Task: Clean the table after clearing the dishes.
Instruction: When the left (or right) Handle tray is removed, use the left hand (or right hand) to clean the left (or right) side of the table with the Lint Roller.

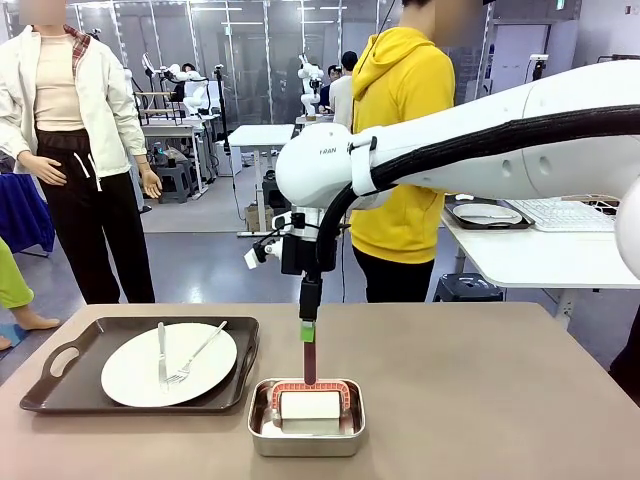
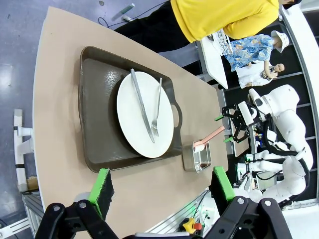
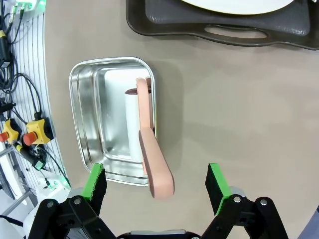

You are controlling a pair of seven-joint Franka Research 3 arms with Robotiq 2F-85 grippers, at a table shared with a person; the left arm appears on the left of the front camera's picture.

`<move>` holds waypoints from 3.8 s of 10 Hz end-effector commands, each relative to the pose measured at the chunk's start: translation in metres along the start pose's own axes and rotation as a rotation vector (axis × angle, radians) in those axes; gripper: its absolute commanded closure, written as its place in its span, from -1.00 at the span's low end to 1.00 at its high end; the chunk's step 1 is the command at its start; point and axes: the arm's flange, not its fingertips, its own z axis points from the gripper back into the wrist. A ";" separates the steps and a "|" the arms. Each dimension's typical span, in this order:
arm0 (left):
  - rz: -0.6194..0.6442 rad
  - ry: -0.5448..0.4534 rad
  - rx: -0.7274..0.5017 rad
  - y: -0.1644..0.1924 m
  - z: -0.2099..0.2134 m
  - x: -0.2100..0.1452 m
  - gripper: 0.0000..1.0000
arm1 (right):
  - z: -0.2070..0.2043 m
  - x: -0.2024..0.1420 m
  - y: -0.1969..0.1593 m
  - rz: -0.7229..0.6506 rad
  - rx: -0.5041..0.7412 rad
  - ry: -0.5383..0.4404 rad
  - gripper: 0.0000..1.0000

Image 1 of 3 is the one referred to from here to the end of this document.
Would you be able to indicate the grey plastic stool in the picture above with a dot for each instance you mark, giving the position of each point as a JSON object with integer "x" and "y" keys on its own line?
{"x": 180, "y": 182}

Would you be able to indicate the mannequin leg in green trousers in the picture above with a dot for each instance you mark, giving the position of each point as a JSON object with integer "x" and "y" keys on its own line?
{"x": 12, "y": 285}

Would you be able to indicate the brown serving tray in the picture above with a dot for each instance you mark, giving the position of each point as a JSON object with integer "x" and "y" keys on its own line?
{"x": 75, "y": 395}

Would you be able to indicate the steel rectangular tray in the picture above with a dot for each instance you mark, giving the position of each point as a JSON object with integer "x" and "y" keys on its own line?
{"x": 305, "y": 442}

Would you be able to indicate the black tripod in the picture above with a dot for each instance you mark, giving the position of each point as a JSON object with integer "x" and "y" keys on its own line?
{"x": 221, "y": 100}

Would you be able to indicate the white dinner plate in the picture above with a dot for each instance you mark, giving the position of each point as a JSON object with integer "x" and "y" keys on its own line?
{"x": 135, "y": 375}

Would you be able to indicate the mannequin in white jacket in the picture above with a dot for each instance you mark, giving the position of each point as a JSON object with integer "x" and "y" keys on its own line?
{"x": 100, "y": 100}

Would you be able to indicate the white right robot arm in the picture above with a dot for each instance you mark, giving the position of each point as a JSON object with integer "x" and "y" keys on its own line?
{"x": 450, "y": 115}

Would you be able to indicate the white background desk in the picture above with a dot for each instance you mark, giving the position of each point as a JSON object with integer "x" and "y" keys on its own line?
{"x": 257, "y": 135}

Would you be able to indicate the person in yellow hoodie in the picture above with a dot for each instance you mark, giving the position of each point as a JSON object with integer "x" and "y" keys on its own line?
{"x": 400, "y": 75}

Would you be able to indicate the black serving tray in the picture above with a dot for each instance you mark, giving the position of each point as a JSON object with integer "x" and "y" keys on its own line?
{"x": 525, "y": 225}

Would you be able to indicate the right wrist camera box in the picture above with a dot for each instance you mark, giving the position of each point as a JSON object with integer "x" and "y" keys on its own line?
{"x": 255, "y": 258}

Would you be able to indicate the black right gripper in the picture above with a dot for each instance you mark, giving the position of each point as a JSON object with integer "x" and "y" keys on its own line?
{"x": 297, "y": 255}

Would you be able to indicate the person in white shirt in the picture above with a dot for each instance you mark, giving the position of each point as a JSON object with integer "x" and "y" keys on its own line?
{"x": 342, "y": 100}

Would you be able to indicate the cardboard box on floor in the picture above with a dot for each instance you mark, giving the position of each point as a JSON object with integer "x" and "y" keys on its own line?
{"x": 257, "y": 219}

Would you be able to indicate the white side table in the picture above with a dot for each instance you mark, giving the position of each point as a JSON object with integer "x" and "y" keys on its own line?
{"x": 525, "y": 260}

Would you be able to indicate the blue cloth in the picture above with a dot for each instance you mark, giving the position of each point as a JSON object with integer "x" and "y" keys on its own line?
{"x": 22, "y": 215}

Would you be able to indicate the seated background person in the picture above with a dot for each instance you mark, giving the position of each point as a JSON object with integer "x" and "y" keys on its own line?
{"x": 188, "y": 69}

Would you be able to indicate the wooden rail frame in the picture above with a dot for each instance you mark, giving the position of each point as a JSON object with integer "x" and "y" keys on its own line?
{"x": 155, "y": 111}

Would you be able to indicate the white humanoid robot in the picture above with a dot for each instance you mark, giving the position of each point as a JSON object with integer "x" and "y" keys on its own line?
{"x": 192, "y": 95}
{"x": 307, "y": 87}

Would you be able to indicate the silver fork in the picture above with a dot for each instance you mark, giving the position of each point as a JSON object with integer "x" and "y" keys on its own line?
{"x": 200, "y": 350}

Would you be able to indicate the silver table knife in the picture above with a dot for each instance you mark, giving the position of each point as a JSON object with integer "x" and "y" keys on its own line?
{"x": 162, "y": 355}

